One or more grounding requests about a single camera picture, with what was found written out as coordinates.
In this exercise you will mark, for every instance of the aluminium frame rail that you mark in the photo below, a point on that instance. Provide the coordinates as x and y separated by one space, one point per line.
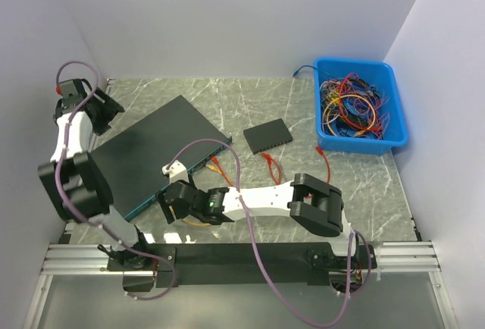
391 257

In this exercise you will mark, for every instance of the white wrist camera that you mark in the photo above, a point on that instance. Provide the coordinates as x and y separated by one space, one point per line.
175 172
73 91

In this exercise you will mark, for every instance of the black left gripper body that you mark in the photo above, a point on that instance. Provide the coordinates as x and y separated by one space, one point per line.
96 107

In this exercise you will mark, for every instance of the small black network switch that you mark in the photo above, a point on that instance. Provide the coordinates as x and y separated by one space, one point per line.
267 136

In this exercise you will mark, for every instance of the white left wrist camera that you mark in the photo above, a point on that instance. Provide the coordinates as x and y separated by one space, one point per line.
73 91

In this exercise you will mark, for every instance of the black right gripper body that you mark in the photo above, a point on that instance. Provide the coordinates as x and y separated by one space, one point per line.
179 212

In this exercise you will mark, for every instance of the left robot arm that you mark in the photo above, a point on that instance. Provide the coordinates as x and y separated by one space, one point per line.
74 182

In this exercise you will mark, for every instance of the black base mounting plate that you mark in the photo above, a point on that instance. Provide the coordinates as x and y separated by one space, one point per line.
234 263

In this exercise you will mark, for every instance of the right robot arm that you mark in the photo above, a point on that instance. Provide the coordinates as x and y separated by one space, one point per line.
314 204

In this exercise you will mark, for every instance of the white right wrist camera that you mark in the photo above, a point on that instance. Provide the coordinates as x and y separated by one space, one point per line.
175 172

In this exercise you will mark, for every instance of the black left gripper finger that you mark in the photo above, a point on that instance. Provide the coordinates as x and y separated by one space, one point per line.
100 101
100 122

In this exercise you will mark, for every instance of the blue plastic bin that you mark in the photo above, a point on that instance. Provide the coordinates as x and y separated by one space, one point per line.
357 106

